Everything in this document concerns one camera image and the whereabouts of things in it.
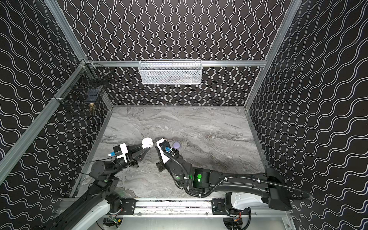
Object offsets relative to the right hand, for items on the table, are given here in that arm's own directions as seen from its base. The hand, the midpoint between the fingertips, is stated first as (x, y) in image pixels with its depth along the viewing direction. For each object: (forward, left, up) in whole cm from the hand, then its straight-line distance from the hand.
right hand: (158, 146), depth 64 cm
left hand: (-1, +3, +2) cm, 4 cm away
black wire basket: (+41, +56, 0) cm, 69 cm away
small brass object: (+27, +43, 0) cm, 51 cm away
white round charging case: (+1, +4, +2) cm, 5 cm away
